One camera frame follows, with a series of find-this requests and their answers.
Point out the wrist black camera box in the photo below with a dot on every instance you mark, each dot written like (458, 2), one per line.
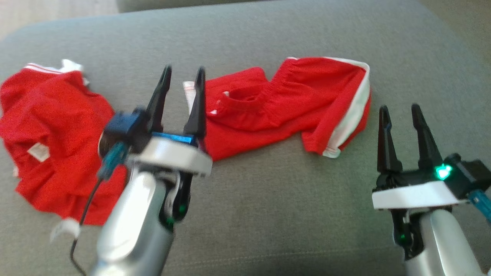
(124, 128)
(470, 172)

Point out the red basketball jersey white trim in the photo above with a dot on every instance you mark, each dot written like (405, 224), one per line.
(57, 134)

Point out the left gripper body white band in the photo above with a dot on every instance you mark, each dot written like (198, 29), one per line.
(172, 157)

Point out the red shorts white side stripe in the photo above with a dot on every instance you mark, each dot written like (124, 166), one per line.
(268, 115)

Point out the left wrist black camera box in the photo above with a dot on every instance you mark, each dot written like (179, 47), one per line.
(124, 128)

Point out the light grey sofa seat cushion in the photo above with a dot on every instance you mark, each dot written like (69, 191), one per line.
(172, 4)

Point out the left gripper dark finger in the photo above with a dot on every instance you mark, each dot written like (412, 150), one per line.
(161, 103)
(197, 111)

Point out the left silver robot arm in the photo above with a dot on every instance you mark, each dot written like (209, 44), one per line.
(130, 230)

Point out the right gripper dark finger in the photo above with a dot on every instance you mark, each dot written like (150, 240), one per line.
(386, 149)
(427, 149)

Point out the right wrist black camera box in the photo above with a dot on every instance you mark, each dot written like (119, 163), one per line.
(470, 172)

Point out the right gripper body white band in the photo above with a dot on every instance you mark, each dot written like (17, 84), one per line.
(414, 195)

